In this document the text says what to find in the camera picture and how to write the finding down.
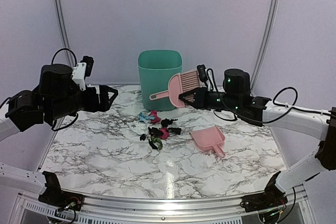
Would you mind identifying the pink plastic dustpan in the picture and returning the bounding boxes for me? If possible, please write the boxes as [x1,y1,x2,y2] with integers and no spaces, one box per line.
[190,125,225,158]

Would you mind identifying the magenta paper scrap lower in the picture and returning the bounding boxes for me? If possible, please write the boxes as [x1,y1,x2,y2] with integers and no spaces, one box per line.
[159,127,170,140]

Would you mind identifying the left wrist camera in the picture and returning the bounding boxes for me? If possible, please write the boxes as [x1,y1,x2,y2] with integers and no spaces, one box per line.
[81,56,94,78]

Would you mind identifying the left aluminium corner post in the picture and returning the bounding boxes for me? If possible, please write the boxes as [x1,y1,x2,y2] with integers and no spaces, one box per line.
[54,0,77,67]

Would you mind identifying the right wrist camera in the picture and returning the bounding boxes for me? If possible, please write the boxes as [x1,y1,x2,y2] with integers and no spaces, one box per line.
[196,65,208,83]

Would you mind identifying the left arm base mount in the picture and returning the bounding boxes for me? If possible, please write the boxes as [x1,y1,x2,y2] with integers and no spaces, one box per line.
[38,171,83,211]

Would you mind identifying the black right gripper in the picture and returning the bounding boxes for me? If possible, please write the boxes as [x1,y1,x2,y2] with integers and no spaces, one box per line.
[180,87,242,112]

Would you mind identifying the right aluminium corner post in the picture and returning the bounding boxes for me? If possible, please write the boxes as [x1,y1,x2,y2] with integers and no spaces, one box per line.
[250,0,279,90]

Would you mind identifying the magenta paper scrap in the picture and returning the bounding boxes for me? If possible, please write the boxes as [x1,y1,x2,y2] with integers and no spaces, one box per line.
[149,110,161,124]
[159,127,170,140]

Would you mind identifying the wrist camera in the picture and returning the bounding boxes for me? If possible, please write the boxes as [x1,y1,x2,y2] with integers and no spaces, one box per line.
[81,56,94,78]
[196,65,208,83]

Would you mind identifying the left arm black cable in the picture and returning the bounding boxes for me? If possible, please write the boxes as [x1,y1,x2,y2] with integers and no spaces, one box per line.
[49,48,79,132]

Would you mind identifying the magenta paper scrap upper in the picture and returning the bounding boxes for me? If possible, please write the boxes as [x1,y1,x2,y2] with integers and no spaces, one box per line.
[149,110,161,124]

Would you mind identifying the black paper scrap upper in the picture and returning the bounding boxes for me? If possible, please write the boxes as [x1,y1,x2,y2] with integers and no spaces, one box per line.
[161,119,177,127]

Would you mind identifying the green black paper scrap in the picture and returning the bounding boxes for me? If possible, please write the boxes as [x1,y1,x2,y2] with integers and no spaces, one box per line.
[149,137,163,151]

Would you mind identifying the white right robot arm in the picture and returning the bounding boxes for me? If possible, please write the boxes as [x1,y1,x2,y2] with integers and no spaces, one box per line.
[178,68,335,207]

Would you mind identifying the teal plastic waste bin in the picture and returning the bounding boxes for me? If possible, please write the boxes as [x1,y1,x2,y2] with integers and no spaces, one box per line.
[138,50,183,111]

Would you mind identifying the black paper scrap right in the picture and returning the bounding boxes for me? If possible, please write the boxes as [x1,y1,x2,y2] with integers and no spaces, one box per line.
[168,127,182,135]

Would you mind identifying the pink hand brush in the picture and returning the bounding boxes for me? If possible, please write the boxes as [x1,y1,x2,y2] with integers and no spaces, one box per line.
[149,69,201,108]

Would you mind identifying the aluminium front rail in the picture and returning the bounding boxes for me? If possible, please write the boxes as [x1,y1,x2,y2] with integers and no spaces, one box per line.
[15,191,308,224]

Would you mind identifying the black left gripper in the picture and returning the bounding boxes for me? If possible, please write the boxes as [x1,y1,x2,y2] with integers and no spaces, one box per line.
[48,84,119,121]

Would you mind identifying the aluminium corner post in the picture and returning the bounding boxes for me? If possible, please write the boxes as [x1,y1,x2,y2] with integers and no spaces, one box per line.
[250,0,279,90]
[54,0,77,67]

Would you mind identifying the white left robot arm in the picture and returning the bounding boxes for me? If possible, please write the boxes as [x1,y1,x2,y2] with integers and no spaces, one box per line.
[1,62,118,206]

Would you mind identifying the black paper scrap centre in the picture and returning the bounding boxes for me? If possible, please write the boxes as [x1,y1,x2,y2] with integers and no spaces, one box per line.
[148,127,163,137]

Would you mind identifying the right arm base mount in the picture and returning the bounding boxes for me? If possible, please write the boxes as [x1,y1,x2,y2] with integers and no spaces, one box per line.
[240,172,288,212]

